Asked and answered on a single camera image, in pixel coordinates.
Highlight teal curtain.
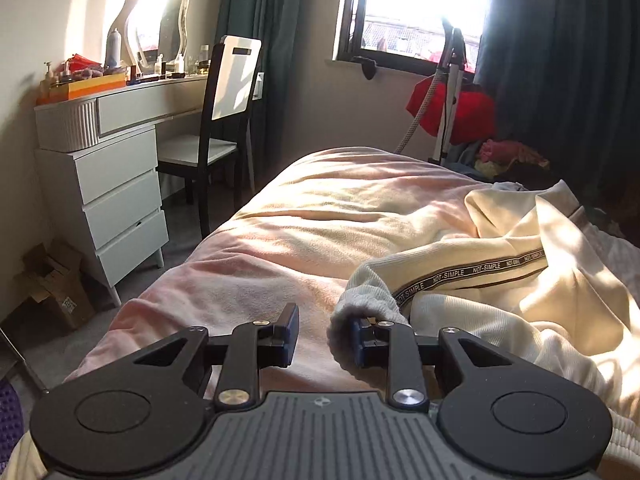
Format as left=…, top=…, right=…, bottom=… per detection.
left=216, top=0, right=302, bottom=183
left=472, top=0, right=640, bottom=201

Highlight white dressing table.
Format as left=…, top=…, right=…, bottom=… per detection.
left=35, top=76, right=207, bottom=301

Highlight pile of clothes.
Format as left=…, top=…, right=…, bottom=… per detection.
left=442, top=139, right=561, bottom=191

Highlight pastel tie-dye bed sheet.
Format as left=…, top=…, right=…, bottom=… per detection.
left=0, top=146, right=640, bottom=480

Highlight wavy vanity mirror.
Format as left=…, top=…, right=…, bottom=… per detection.
left=107, top=0, right=190, bottom=74

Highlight teal curtain left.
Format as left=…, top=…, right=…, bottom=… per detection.
left=216, top=0, right=302, bottom=183

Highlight cream white sweatpants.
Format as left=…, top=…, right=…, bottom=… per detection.
left=328, top=183, right=639, bottom=479

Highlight black framed window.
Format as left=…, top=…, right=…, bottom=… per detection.
left=333, top=0, right=490, bottom=75

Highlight teal curtain right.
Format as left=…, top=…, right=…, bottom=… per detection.
left=472, top=0, right=640, bottom=201

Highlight orange box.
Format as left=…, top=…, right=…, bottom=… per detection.
left=36, top=73, right=127, bottom=105

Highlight red bag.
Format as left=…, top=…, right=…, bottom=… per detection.
left=406, top=77, right=497, bottom=146

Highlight black white chair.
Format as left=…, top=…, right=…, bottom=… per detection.
left=156, top=35, right=262, bottom=237

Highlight cardboard box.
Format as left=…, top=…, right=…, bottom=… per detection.
left=15, top=240, right=96, bottom=330

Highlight garment steamer stand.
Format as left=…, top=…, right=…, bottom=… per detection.
left=394, top=20, right=466, bottom=165

